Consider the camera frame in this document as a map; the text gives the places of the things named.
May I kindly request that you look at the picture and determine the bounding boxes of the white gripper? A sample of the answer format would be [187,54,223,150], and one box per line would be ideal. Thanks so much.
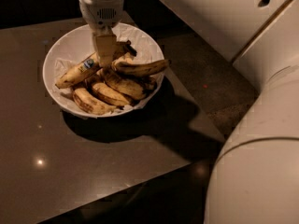
[79,0,124,67]

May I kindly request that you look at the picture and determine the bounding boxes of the banana with blue sticker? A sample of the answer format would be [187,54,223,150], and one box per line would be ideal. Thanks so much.
[55,40,137,89]

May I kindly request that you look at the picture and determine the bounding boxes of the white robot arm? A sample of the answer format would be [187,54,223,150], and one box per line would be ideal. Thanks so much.
[126,0,299,224]

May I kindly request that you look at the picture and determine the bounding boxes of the long banana pointing right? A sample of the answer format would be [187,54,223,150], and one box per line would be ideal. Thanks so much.
[111,54,171,77]

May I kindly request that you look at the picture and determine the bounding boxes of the lower middle banana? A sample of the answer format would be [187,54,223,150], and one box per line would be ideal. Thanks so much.
[90,82,134,106]

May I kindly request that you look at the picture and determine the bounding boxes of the spotted middle banana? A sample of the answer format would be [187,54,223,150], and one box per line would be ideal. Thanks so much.
[101,68,147,100]

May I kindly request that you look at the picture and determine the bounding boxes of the bottom front banana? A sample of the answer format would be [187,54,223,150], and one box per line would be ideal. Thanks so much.
[73,86,116,116]

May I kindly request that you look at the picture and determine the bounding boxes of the dark small banana right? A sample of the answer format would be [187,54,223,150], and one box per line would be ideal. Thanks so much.
[141,77,157,91]

